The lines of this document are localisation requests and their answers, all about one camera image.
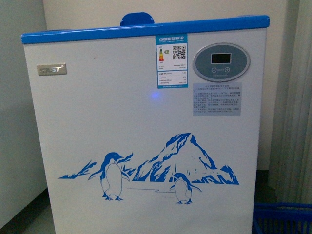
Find white blue chest freezer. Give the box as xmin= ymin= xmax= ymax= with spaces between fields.
xmin=21 ymin=15 xmax=270 ymax=234

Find grey instruction sticker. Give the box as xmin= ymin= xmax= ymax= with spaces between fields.
xmin=193 ymin=82 xmax=243 ymax=116

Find blue energy label sticker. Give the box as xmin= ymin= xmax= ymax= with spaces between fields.
xmin=156 ymin=34 xmax=188 ymax=89

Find oval grey control panel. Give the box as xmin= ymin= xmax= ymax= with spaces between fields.
xmin=193 ymin=43 xmax=251 ymax=82

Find silver brand badge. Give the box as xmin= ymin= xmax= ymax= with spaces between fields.
xmin=37 ymin=63 xmax=67 ymax=76

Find grey curtain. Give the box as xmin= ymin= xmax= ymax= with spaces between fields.
xmin=268 ymin=0 xmax=312 ymax=204

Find blue plastic basket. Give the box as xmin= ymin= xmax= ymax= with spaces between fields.
xmin=252 ymin=202 xmax=312 ymax=234

